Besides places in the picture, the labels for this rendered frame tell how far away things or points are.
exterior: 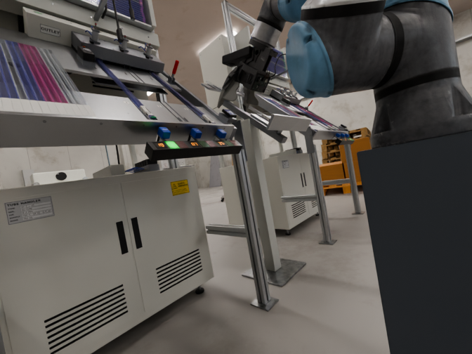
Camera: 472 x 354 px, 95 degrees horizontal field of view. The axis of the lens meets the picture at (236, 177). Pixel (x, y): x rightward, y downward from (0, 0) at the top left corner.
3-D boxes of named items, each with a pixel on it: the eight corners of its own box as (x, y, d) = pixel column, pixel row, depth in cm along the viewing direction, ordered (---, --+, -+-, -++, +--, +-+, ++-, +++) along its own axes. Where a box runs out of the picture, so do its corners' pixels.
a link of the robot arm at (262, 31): (251, 17, 58) (268, 28, 63) (244, 36, 60) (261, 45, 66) (270, 24, 54) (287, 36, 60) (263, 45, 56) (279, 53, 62)
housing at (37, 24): (152, 78, 119) (156, 50, 111) (29, 53, 83) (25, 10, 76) (145, 73, 122) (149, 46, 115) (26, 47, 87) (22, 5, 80)
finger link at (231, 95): (223, 109, 62) (244, 84, 61) (211, 100, 65) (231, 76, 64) (227, 115, 65) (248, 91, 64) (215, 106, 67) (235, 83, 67)
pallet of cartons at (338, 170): (379, 192, 270) (370, 135, 269) (303, 197, 330) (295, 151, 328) (384, 178, 371) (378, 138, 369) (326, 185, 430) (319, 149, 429)
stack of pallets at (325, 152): (337, 174, 620) (331, 139, 618) (378, 168, 560) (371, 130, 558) (324, 180, 506) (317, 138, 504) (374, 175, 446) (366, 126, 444)
